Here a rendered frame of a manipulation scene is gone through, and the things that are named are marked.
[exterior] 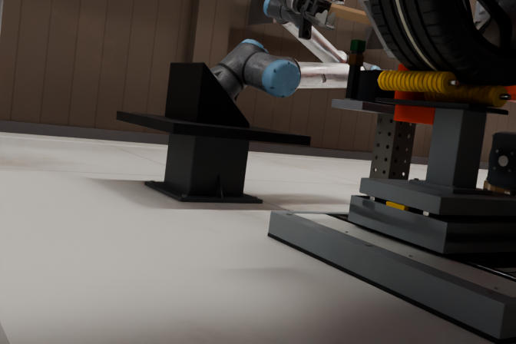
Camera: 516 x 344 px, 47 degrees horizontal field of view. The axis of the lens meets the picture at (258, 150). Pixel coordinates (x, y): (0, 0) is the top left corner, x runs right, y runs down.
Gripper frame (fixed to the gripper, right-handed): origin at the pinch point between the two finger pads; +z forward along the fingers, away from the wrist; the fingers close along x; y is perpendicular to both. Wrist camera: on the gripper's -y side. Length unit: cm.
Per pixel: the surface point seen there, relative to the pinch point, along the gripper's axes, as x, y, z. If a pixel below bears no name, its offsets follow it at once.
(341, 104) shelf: 4.4, -20.6, 15.8
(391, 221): -18, -27, 73
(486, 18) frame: 27, 24, 36
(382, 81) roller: -11.2, 0.4, 42.5
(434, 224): -19, -18, 85
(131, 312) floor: -96, -32, 89
